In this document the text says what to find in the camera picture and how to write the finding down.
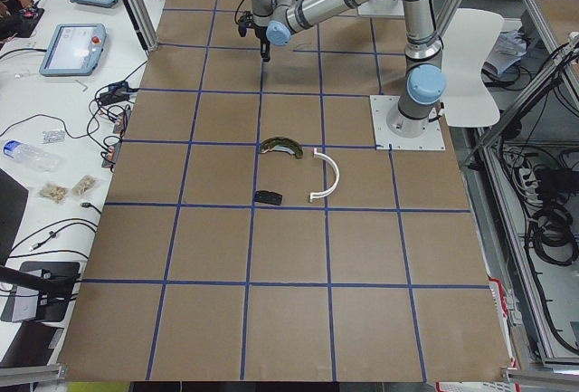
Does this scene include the white curved plastic part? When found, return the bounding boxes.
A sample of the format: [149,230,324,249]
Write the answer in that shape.
[308,148,342,204]

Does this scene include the near teach pendant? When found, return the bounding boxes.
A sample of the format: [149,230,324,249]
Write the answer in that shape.
[39,24,107,77]

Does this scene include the black brake pad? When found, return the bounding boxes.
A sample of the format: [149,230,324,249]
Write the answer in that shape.
[253,190,283,206]

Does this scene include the green brake shoe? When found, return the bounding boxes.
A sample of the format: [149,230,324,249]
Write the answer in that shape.
[259,136,303,159]

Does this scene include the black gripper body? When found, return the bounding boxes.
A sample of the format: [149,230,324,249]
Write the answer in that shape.
[257,29,271,55]

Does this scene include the plastic water bottle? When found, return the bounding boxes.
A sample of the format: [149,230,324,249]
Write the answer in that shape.
[1,139,62,172]

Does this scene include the aluminium frame post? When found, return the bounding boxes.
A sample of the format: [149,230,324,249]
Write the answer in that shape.
[122,0,158,53]

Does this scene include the white plastic chair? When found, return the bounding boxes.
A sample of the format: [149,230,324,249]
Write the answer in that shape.
[441,8,504,128]

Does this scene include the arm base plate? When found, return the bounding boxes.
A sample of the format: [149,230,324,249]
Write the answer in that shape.
[369,95,445,151]
[357,0,404,19]

